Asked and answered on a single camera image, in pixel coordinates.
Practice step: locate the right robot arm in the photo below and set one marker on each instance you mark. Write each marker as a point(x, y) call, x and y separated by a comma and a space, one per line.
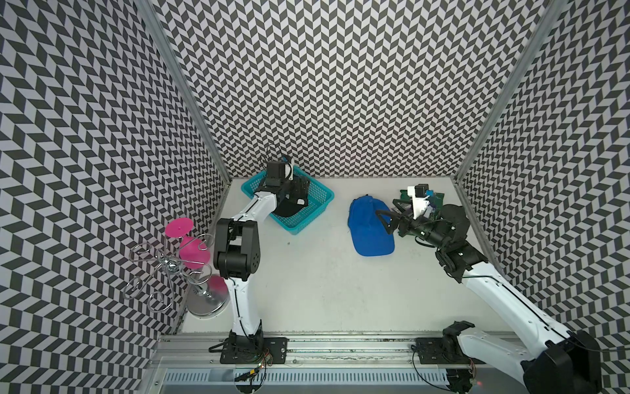
point(551, 358)

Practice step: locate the pink plastic wine glass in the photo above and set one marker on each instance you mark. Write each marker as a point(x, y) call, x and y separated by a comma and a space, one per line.
point(194, 251)

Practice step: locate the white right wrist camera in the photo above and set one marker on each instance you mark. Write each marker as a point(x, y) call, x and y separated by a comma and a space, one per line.
point(420, 196)

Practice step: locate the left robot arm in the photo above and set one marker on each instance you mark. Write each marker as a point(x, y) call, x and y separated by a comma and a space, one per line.
point(237, 250)

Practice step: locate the blue baseball cap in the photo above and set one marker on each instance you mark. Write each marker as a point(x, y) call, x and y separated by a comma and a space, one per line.
point(369, 236)

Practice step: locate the black cap in basket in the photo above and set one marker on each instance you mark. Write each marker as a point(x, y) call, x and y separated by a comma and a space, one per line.
point(289, 204)

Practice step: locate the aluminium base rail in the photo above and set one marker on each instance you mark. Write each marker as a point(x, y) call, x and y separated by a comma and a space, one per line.
point(338, 363)

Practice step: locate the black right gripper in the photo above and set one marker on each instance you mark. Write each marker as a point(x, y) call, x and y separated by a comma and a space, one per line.
point(394, 219)

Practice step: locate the teal plastic basket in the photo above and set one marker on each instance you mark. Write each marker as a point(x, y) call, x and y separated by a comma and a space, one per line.
point(263, 203)

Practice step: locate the green crisp bag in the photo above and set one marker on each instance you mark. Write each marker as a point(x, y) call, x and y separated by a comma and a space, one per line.
point(437, 201)

